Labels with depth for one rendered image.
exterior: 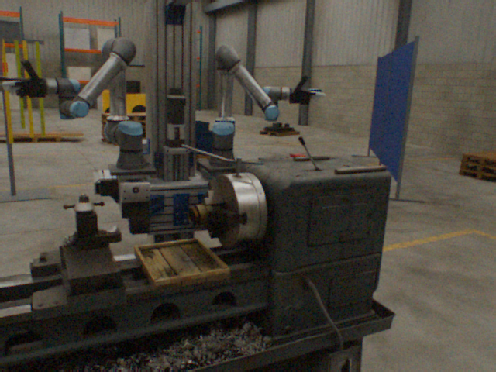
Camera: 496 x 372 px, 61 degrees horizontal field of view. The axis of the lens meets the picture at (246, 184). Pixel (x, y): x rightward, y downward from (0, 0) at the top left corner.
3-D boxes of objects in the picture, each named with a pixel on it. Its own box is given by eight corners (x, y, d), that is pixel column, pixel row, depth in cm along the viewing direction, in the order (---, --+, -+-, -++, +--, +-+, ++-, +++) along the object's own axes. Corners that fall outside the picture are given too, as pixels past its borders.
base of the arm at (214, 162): (205, 162, 241) (206, 145, 238) (230, 161, 246) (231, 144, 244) (212, 167, 227) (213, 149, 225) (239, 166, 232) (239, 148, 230)
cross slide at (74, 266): (102, 240, 181) (102, 231, 180) (120, 284, 144) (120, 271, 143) (60, 246, 174) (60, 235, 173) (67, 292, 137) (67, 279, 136)
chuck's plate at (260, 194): (232, 223, 202) (239, 162, 190) (262, 259, 176) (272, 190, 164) (225, 224, 200) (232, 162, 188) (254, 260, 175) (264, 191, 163)
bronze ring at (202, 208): (206, 198, 178) (185, 202, 174) (215, 204, 170) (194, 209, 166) (207, 219, 180) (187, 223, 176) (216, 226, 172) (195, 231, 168)
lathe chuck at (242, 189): (225, 224, 200) (232, 162, 188) (254, 260, 175) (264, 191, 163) (208, 226, 196) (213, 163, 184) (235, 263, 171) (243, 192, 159)
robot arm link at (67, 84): (80, 97, 204) (80, 78, 202) (57, 96, 197) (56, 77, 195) (75, 96, 210) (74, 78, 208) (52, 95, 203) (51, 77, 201)
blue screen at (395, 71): (351, 156, 1030) (361, 56, 975) (384, 157, 1017) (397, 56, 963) (369, 198, 635) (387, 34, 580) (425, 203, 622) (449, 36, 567)
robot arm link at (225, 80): (212, 144, 240) (215, 44, 227) (215, 140, 255) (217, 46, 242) (234, 145, 240) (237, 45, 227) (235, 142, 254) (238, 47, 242)
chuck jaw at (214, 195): (226, 205, 182) (221, 180, 186) (231, 201, 178) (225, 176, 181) (202, 208, 177) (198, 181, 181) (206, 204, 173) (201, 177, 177)
